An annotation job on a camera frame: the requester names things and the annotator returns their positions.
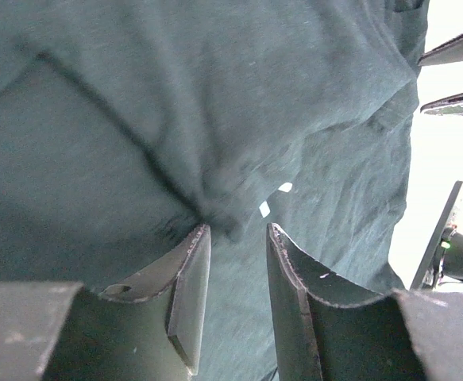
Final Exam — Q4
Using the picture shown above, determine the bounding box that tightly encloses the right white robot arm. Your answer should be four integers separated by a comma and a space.
410, 33, 463, 291

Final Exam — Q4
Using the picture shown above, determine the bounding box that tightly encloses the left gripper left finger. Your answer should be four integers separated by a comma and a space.
42, 225, 211, 380

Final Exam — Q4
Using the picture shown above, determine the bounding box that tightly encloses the black t shirt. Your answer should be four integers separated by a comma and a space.
0, 1, 428, 380

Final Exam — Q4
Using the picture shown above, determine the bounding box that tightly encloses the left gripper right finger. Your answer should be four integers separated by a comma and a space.
266, 224, 427, 380

